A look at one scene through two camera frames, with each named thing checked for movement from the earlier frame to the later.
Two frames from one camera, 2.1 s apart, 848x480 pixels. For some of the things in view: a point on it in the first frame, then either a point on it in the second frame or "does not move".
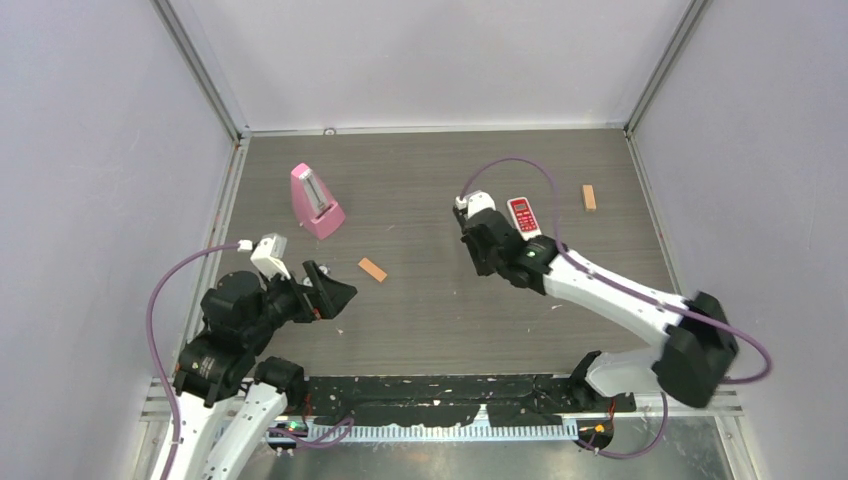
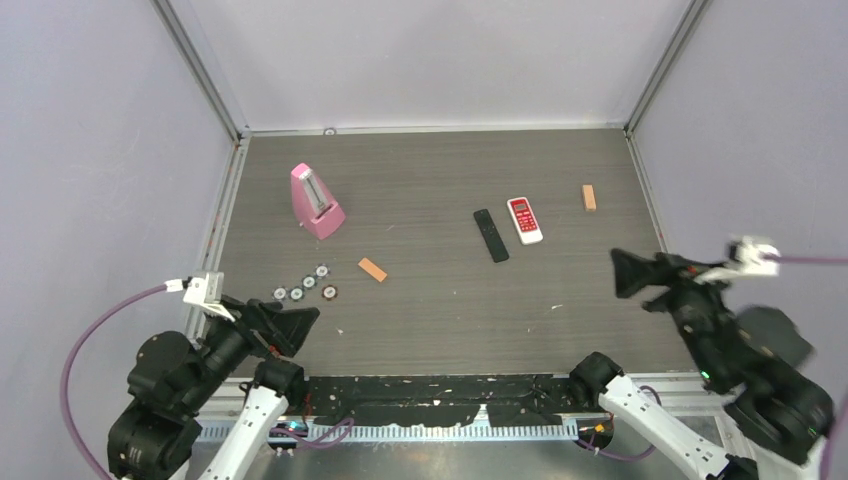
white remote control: [524, 218] does not move
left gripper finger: [330, 297] → [289, 327]
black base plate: [508, 400] does not move
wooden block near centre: [372, 269] does not move
